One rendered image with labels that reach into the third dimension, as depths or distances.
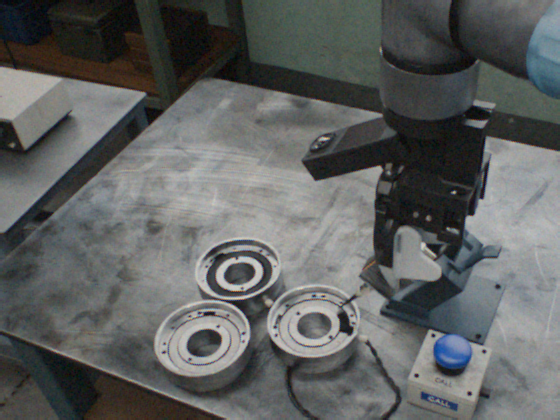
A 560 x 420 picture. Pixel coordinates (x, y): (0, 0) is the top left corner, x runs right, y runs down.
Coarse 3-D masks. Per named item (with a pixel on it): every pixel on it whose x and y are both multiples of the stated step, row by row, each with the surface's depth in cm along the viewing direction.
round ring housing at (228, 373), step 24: (192, 312) 77; (216, 312) 77; (240, 312) 75; (168, 336) 74; (192, 336) 75; (216, 336) 76; (240, 336) 75; (168, 360) 72; (192, 360) 72; (216, 360) 72; (240, 360) 71; (192, 384) 70; (216, 384) 71
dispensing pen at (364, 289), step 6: (426, 246) 64; (426, 252) 63; (432, 252) 64; (372, 258) 68; (432, 258) 63; (366, 264) 69; (360, 288) 71; (366, 288) 71; (354, 294) 73; (360, 294) 72; (348, 300) 74; (342, 306) 75
